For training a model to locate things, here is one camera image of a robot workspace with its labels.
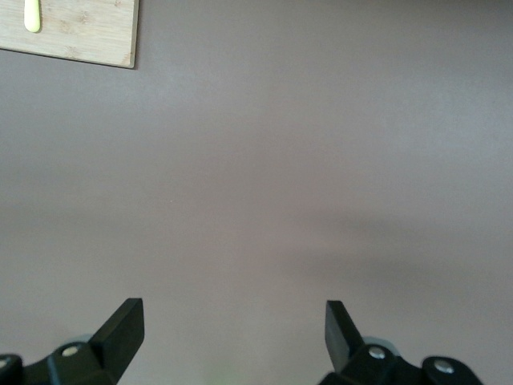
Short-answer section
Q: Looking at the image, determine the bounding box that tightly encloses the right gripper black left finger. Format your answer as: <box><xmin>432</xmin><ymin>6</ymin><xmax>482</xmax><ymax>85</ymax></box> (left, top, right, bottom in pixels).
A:
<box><xmin>0</xmin><ymin>298</ymin><xmax>146</xmax><ymax>385</ymax></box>

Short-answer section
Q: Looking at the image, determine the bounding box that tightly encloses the pale yellow fork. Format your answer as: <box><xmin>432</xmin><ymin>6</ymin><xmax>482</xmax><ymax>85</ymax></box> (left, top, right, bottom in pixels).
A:
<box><xmin>23</xmin><ymin>0</ymin><xmax>42</xmax><ymax>34</ymax></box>

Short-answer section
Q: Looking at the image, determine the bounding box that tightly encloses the wooden cutting board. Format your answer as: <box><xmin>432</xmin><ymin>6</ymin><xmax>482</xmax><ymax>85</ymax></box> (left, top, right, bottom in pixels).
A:
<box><xmin>0</xmin><ymin>0</ymin><xmax>140</xmax><ymax>70</ymax></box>

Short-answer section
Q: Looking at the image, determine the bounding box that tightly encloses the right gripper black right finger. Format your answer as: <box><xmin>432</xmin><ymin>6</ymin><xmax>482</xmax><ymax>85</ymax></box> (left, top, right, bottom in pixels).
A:
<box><xmin>318</xmin><ymin>300</ymin><xmax>485</xmax><ymax>385</ymax></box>

